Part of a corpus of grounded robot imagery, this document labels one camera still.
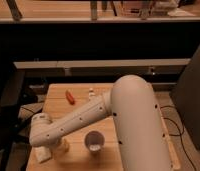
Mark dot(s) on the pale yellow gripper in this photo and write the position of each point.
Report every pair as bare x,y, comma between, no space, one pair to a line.
62,148

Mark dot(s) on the white sponge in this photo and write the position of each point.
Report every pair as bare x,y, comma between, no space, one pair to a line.
43,154

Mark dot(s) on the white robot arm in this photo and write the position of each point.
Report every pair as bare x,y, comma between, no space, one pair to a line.
132,104

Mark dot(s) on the white paper cup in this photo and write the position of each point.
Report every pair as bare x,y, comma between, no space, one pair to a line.
94,141

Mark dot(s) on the orange carrot toy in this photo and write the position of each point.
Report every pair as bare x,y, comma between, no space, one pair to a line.
69,97

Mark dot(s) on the white plastic bottle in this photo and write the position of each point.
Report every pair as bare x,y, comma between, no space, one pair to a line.
91,93

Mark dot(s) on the dark chair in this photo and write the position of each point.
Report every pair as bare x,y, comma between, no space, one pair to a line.
14,93

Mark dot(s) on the long wooden bench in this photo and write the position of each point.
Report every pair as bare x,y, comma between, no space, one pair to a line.
103,67

